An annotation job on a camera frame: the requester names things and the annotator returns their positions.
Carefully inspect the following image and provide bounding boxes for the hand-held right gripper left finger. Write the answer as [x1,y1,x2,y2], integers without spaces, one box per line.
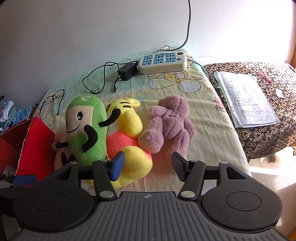
[40,151,126,201]

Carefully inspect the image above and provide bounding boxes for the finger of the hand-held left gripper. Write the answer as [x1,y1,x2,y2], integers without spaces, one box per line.
[10,174,38,187]

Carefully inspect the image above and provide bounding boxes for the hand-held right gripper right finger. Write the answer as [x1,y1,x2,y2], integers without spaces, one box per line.
[171,152,253,201]

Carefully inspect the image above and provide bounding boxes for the red cardboard box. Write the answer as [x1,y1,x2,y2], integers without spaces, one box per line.
[0,116,57,187]

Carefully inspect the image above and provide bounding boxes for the yellow tiger plush toy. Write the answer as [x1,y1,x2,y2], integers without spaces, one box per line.
[105,98,153,189]

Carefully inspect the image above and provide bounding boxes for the lilac bear plush toy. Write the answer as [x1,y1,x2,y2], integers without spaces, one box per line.
[138,95,197,158]

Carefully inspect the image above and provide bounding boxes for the green plush toy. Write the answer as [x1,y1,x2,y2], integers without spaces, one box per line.
[55,96,121,167]

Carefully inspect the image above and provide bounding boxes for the pink white bunny plush toy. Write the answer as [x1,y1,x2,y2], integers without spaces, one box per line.
[51,134,77,172]

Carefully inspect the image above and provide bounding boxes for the cartoon printed sheet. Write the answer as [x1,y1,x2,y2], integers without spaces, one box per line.
[35,47,251,195]

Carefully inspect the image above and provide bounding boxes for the blue floral towel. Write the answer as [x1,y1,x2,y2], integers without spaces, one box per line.
[13,103,38,127]

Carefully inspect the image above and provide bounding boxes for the pile of folded clothes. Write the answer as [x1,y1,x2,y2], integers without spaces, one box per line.
[0,95,16,133]

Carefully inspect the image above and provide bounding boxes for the black eyeglasses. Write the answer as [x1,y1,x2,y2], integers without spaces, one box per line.
[39,89,65,120]

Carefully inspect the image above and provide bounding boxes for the patterned brown side table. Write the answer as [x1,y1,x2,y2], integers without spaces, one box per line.
[203,61,296,163]

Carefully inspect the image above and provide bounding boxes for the black power adapter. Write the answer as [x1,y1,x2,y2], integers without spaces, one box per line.
[117,62,139,81]

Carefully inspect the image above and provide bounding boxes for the stack of white papers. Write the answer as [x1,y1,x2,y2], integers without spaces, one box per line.
[214,71,280,128]

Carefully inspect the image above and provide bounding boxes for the beige blue power strip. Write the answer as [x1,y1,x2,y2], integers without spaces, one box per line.
[137,51,188,75]

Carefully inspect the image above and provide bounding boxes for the small pink object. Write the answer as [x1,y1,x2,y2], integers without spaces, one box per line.
[258,70,273,82]

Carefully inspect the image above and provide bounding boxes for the black adapter cable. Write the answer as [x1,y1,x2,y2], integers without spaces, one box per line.
[83,61,139,94]

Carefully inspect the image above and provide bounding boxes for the grey power strip cord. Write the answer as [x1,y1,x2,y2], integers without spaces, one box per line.
[187,54,210,79]

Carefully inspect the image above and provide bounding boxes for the grey wall cable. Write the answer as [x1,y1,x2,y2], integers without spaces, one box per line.
[170,0,192,51]

